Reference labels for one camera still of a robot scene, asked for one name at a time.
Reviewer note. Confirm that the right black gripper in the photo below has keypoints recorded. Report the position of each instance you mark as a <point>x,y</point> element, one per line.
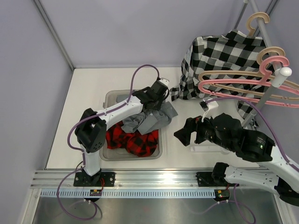
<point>192,124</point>

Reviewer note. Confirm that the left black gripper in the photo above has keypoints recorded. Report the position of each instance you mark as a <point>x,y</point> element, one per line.
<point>157,107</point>

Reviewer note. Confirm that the grey shirt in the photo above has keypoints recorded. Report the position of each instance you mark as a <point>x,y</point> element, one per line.
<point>150,120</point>

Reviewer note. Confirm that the red black plaid shirt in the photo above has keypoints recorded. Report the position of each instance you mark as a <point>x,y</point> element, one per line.
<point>134,143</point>

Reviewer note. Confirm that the black white plaid shirt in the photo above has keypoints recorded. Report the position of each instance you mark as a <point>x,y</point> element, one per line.
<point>231,51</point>

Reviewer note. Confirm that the pink plastic hanger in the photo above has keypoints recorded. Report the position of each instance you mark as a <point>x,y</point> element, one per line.
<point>245,86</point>

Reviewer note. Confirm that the beige wooden hanger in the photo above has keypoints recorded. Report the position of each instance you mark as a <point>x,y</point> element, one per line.
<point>273,71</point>

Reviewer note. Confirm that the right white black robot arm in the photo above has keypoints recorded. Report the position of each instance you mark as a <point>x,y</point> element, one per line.
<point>249,145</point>

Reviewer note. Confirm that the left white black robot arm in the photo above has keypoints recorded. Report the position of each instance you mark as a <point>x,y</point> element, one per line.
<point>91,129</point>

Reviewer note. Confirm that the clear plastic bin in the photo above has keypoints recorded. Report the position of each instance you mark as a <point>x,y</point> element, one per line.
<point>120,154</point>

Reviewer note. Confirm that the silver clothes rack pole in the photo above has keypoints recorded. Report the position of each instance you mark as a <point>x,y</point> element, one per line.
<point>261,18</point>

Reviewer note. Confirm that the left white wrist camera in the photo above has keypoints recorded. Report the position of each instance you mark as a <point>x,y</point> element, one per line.
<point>164,81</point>

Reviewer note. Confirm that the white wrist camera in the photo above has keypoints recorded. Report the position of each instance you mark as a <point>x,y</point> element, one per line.
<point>164,81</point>
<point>209,109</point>

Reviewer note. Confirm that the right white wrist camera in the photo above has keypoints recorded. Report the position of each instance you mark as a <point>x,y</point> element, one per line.
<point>209,109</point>

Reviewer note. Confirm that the white slotted cable duct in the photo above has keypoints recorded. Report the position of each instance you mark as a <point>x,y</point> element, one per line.
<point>137,193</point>

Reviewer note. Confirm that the aluminium mounting rail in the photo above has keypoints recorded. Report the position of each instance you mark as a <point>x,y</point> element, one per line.
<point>163,179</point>

